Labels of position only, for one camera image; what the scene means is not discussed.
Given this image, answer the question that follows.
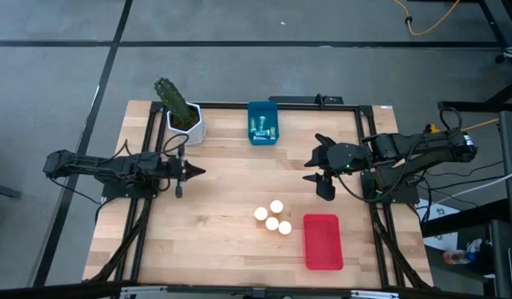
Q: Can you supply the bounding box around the silver aluminium rail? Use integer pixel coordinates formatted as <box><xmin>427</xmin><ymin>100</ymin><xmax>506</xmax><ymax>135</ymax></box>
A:
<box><xmin>118</xmin><ymin>285</ymin><xmax>401</xmax><ymax>299</ymax></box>

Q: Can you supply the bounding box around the black floor stand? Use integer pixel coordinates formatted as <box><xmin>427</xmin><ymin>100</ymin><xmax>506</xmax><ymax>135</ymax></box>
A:
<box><xmin>437</xmin><ymin>0</ymin><xmax>512</xmax><ymax>114</ymax></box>

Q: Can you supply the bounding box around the black aluminium table frame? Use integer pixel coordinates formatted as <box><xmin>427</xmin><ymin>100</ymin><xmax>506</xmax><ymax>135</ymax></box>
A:
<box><xmin>89</xmin><ymin>94</ymin><xmax>435</xmax><ymax>291</ymax></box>

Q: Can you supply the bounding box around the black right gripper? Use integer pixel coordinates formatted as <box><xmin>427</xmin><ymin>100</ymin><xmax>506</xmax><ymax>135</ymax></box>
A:
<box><xmin>302</xmin><ymin>132</ymin><xmax>372</xmax><ymax>202</ymax></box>

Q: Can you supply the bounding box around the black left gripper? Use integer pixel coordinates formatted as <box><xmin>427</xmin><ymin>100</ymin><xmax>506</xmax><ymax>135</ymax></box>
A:
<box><xmin>167</xmin><ymin>144</ymin><xmax>207</xmax><ymax>199</ymax></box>

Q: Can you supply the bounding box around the white faceted plant pot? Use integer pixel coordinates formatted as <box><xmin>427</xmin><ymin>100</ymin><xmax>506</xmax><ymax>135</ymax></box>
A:
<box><xmin>166</xmin><ymin>101</ymin><xmax>208</xmax><ymax>146</ymax></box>

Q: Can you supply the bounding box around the yellow extension cord black plug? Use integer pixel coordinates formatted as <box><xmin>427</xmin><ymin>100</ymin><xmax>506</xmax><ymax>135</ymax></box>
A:
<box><xmin>391</xmin><ymin>0</ymin><xmax>461</xmax><ymax>37</ymax></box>

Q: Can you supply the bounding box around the blue plastic bin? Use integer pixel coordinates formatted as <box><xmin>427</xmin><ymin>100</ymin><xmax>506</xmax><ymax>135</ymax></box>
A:
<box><xmin>247</xmin><ymin>100</ymin><xmax>280</xmax><ymax>147</ymax></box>

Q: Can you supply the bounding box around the green cactus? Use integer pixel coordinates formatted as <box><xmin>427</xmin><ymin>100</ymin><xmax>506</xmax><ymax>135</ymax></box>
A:
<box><xmin>153</xmin><ymin>76</ymin><xmax>195</xmax><ymax>129</ymax></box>

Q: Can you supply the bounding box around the red plastic bin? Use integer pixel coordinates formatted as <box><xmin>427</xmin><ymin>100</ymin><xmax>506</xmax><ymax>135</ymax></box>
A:
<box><xmin>302</xmin><ymin>213</ymin><xmax>345</xmax><ymax>272</ymax></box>

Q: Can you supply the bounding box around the black computer case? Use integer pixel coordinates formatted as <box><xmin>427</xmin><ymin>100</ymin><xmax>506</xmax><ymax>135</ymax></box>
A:
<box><xmin>487</xmin><ymin>218</ymin><xmax>512</xmax><ymax>299</ymax></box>
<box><xmin>497</xmin><ymin>110</ymin><xmax>512</xmax><ymax>228</ymax></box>

